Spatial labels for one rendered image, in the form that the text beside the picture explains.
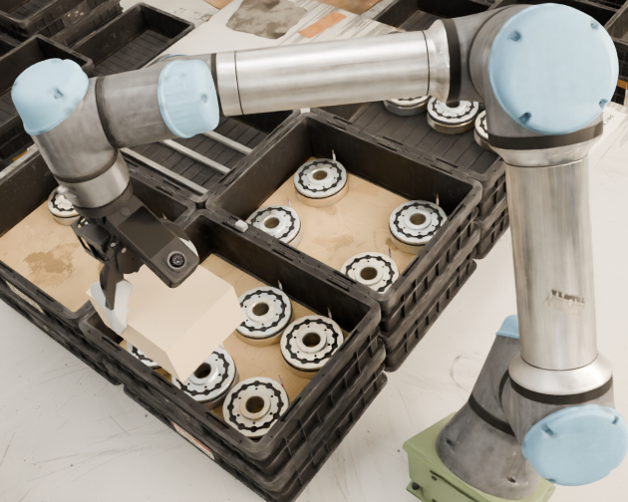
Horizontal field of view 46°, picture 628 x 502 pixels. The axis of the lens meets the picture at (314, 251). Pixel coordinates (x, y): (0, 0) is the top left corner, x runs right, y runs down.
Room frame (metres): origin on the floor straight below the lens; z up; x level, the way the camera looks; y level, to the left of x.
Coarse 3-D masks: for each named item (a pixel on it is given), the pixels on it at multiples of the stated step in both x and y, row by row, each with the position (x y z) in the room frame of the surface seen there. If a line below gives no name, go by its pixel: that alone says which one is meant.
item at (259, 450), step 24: (192, 216) 0.93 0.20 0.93; (216, 216) 0.92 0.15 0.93; (336, 288) 0.71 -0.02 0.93; (96, 312) 0.77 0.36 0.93; (96, 336) 0.72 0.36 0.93; (360, 336) 0.62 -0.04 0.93; (120, 360) 0.67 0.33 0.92; (336, 360) 0.58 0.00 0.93; (312, 384) 0.55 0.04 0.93; (192, 408) 0.55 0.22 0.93; (288, 408) 0.52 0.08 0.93; (216, 432) 0.52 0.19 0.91; (240, 432) 0.50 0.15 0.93; (264, 456) 0.47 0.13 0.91
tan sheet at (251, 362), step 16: (208, 256) 0.92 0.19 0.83; (224, 272) 0.88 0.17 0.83; (240, 272) 0.87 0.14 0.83; (240, 288) 0.83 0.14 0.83; (240, 352) 0.70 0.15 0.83; (256, 352) 0.69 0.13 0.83; (272, 352) 0.69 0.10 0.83; (240, 368) 0.67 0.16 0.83; (256, 368) 0.66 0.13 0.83; (272, 368) 0.66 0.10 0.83; (288, 384) 0.62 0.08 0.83; (304, 384) 0.61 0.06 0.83
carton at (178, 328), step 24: (144, 264) 0.67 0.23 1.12; (144, 288) 0.63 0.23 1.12; (168, 288) 0.62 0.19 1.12; (192, 288) 0.62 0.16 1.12; (216, 288) 0.61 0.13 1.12; (144, 312) 0.59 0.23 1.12; (168, 312) 0.59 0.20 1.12; (192, 312) 0.58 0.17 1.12; (216, 312) 0.58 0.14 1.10; (240, 312) 0.60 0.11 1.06; (144, 336) 0.56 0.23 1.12; (168, 336) 0.55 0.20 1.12; (192, 336) 0.55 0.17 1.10; (216, 336) 0.57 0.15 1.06; (168, 360) 0.53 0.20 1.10; (192, 360) 0.54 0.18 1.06
